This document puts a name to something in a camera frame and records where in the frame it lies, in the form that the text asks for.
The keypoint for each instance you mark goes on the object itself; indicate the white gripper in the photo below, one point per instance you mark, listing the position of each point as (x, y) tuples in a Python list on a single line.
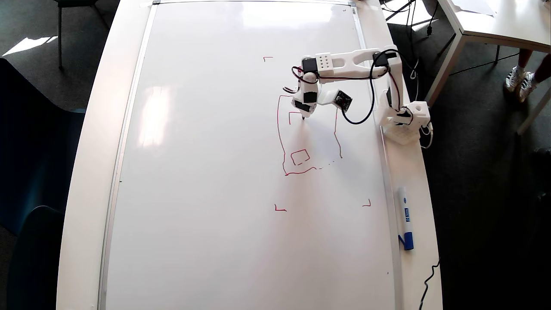
[(302, 107)]

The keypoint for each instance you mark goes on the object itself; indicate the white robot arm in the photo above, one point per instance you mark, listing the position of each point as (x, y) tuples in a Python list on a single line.
[(353, 60)]

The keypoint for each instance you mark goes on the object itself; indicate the large white whiteboard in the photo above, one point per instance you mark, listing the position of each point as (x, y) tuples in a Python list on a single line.
[(215, 193)]

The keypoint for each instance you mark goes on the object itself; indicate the blue capped whiteboard marker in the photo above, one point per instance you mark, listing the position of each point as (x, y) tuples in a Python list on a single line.
[(405, 215)]

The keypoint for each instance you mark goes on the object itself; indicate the white striped sneaker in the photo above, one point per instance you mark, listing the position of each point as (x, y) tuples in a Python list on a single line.
[(527, 86), (513, 78)]

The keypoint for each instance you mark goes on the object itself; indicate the white side table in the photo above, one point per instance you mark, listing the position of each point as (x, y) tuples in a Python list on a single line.
[(499, 21)]

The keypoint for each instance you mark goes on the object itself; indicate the person bare lower leg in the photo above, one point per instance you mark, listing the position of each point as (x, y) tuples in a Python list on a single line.
[(544, 66), (524, 58)]

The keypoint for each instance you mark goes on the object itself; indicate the metal legged chair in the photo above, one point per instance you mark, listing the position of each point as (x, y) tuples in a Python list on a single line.
[(73, 3)]

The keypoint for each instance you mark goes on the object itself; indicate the large dark teal chair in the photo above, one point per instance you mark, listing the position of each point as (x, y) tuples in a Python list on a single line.
[(34, 150)]

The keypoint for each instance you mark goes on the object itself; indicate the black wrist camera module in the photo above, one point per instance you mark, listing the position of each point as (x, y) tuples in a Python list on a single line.
[(343, 100)]

